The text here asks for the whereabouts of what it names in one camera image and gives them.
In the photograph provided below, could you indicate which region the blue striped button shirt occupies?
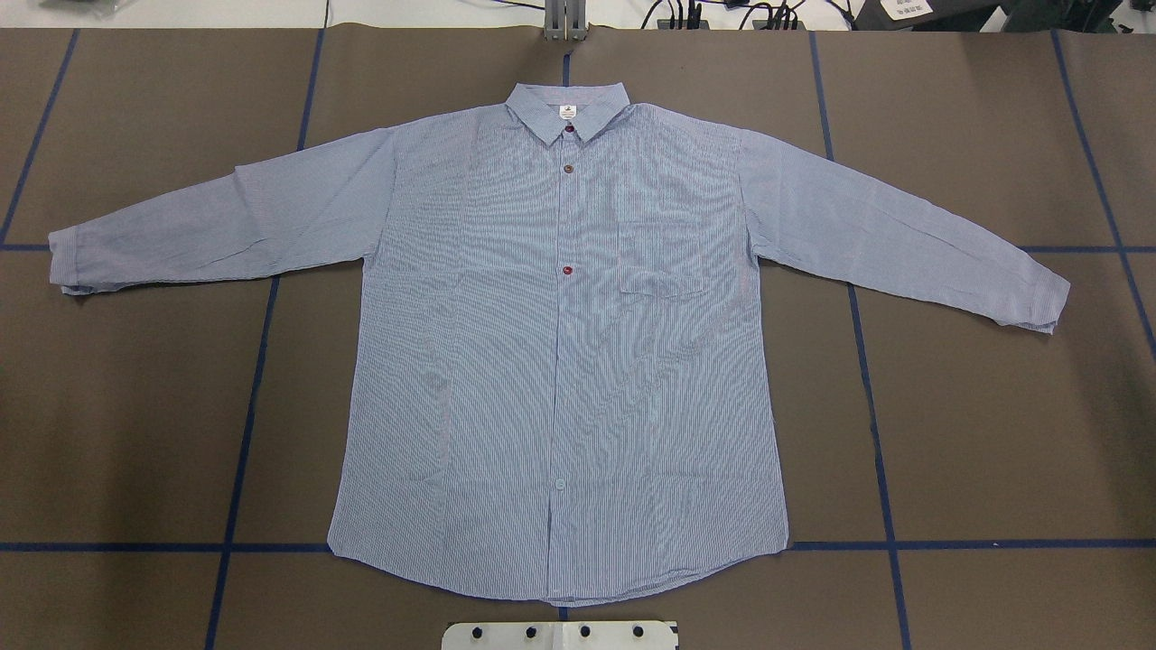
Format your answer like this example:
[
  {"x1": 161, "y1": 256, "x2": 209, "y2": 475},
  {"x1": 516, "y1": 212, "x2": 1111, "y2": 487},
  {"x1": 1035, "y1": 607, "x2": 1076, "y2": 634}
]
[{"x1": 47, "y1": 84, "x2": 1070, "y2": 606}]

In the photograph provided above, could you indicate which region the brown table mat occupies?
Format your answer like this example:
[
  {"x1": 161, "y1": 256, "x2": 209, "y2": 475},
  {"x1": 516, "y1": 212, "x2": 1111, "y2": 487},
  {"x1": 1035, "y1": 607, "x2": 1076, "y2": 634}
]
[{"x1": 3, "y1": 24, "x2": 1153, "y2": 649}]

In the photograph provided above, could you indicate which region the black equipment box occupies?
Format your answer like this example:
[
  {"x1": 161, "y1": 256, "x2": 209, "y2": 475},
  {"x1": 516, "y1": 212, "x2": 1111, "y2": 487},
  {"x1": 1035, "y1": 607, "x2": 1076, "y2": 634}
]
[{"x1": 853, "y1": 1, "x2": 1002, "y2": 34}]

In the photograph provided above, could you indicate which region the grey aluminium frame post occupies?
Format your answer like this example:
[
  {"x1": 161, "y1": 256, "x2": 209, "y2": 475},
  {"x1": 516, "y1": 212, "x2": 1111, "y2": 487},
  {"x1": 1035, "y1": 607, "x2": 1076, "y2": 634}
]
[{"x1": 544, "y1": 0, "x2": 590, "y2": 42}]

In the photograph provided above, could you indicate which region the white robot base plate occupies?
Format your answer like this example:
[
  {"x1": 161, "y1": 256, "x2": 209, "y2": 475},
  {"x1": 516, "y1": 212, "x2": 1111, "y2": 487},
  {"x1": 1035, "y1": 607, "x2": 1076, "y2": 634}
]
[{"x1": 440, "y1": 620, "x2": 680, "y2": 649}]

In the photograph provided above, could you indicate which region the black cable bundle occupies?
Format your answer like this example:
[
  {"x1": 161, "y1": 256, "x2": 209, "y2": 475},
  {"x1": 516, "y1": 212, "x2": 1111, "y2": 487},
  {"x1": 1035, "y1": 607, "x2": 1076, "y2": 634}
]
[{"x1": 639, "y1": 0, "x2": 854, "y2": 32}]

